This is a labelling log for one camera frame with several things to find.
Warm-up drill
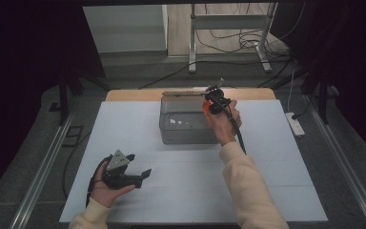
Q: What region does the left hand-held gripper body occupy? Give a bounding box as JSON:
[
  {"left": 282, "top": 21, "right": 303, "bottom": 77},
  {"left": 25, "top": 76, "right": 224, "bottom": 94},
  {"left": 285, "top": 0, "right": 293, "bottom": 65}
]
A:
[{"left": 102, "top": 149, "right": 141, "bottom": 191}]

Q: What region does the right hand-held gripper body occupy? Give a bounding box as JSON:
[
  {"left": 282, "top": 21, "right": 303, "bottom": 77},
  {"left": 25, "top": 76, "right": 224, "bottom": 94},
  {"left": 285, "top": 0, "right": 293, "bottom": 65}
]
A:
[{"left": 203, "top": 78, "right": 232, "bottom": 115}]

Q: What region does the grey plastic box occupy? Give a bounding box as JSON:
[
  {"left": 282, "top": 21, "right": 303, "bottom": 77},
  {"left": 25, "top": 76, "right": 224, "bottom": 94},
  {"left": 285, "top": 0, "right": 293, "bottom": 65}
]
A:
[{"left": 158, "top": 89, "right": 224, "bottom": 146}]

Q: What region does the person's left hand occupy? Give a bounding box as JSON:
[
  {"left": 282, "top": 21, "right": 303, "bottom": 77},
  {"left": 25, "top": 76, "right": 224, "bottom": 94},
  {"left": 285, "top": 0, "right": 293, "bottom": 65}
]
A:
[{"left": 90, "top": 161, "right": 137, "bottom": 210}]

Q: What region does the person's right hand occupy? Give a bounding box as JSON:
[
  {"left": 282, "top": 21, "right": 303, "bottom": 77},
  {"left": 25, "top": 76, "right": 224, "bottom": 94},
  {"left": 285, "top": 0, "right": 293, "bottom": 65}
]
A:
[{"left": 207, "top": 99, "right": 243, "bottom": 148}]

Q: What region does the grey metal stand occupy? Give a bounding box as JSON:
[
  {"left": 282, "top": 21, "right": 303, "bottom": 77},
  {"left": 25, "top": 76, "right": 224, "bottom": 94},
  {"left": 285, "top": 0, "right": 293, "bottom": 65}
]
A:
[{"left": 188, "top": 2, "right": 279, "bottom": 74}]

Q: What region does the white power strip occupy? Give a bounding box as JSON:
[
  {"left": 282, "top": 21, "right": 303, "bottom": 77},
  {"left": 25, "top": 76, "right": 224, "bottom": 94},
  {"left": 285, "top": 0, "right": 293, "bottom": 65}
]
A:
[{"left": 284, "top": 112, "right": 306, "bottom": 138}]

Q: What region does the black stand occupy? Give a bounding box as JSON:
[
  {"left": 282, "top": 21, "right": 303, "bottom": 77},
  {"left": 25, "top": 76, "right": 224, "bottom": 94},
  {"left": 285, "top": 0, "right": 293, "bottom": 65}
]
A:
[
  {"left": 49, "top": 68, "right": 112, "bottom": 127},
  {"left": 299, "top": 71, "right": 341, "bottom": 126}
]

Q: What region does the white cabinet panel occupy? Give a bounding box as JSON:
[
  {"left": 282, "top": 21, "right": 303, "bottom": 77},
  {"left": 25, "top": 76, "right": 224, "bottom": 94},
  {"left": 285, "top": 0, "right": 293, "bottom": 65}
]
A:
[{"left": 82, "top": 4, "right": 169, "bottom": 54}]

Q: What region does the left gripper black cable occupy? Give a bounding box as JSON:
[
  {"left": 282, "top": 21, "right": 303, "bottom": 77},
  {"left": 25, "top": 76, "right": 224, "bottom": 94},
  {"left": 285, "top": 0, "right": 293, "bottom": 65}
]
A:
[{"left": 85, "top": 154, "right": 113, "bottom": 208}]

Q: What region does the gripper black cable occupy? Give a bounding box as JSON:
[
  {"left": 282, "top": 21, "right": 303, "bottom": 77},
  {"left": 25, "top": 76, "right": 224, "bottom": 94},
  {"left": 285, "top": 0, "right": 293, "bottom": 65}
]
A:
[
  {"left": 85, "top": 154, "right": 113, "bottom": 208},
  {"left": 213, "top": 97, "right": 248, "bottom": 156}
]

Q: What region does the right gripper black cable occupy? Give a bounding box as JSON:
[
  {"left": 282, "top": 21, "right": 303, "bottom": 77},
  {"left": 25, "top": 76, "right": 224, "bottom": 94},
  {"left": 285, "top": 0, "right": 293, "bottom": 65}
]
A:
[{"left": 213, "top": 97, "right": 248, "bottom": 156}]

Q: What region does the thin black floor cable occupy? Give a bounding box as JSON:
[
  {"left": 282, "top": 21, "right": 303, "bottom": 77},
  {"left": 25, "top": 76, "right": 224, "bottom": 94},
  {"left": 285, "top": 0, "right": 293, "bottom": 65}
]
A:
[{"left": 61, "top": 131, "right": 92, "bottom": 199}]

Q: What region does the long black floor cable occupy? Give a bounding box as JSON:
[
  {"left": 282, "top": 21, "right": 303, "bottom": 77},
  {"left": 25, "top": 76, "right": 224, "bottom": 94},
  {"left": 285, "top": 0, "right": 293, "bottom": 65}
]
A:
[{"left": 137, "top": 59, "right": 295, "bottom": 91}]

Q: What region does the tangle of black floor cables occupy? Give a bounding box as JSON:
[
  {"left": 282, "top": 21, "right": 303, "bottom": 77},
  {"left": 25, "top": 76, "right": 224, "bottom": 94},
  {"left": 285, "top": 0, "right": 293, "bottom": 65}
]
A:
[{"left": 194, "top": 3, "right": 307, "bottom": 60}]

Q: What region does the white power strip cable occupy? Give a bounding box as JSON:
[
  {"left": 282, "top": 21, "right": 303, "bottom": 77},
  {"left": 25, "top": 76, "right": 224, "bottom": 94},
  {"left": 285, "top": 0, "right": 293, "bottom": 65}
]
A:
[{"left": 286, "top": 68, "right": 297, "bottom": 115}]

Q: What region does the aluminium rail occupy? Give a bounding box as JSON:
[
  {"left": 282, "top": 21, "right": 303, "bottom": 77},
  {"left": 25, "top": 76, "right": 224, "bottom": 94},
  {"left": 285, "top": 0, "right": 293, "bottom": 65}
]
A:
[
  {"left": 9, "top": 113, "right": 74, "bottom": 229},
  {"left": 303, "top": 94, "right": 366, "bottom": 229}
]

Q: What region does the black plug cable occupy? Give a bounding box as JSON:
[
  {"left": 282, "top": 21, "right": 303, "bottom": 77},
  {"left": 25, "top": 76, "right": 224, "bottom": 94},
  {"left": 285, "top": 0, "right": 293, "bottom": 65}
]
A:
[{"left": 291, "top": 94, "right": 314, "bottom": 121}]

